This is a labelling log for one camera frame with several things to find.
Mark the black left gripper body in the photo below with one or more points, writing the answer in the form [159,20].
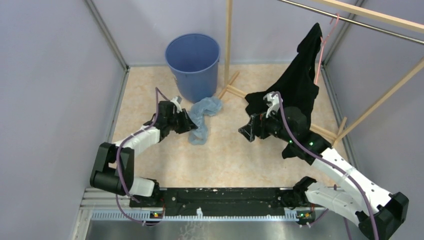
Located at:
[171,121]

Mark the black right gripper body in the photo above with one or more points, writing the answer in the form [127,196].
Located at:
[270,126]

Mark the light blue trash bag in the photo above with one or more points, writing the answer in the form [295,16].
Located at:
[208,106]

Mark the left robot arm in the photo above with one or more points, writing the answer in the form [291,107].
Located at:
[114,166]

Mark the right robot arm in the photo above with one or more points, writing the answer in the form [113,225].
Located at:
[377,212]

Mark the blue plastic trash bin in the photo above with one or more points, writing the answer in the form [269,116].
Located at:
[194,62]

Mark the black hanging garment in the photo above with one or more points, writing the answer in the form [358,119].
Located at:
[297,93]

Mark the pink clothes hanger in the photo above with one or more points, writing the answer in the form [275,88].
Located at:
[323,44]

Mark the metal hanging rod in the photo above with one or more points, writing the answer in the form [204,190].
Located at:
[354,22]

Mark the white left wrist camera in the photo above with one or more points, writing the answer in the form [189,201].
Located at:
[177,102]

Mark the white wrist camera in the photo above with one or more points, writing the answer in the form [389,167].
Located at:
[272,101]
[177,102]

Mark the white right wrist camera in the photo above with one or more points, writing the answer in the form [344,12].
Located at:
[272,101]

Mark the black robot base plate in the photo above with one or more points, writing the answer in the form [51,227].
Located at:
[225,202]

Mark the white slotted cable duct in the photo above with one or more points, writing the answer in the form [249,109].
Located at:
[148,215]

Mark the wooden clothes rack frame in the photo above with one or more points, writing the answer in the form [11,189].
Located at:
[365,65]

